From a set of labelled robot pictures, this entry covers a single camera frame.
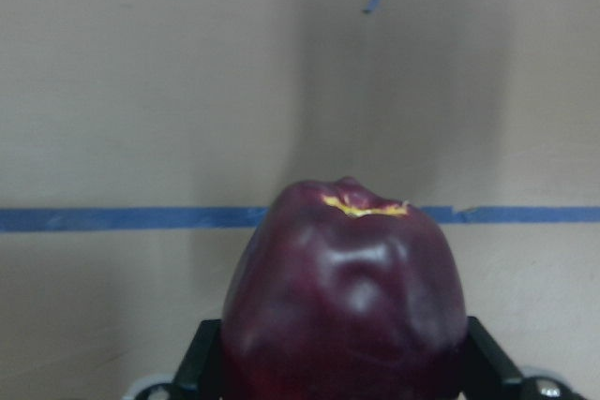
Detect dark red apple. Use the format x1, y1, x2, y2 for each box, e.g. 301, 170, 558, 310
220, 178, 467, 399

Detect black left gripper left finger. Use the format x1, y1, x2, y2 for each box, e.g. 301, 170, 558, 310
172, 319, 223, 399

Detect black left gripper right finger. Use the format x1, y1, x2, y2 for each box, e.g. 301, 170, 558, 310
461, 316, 523, 400

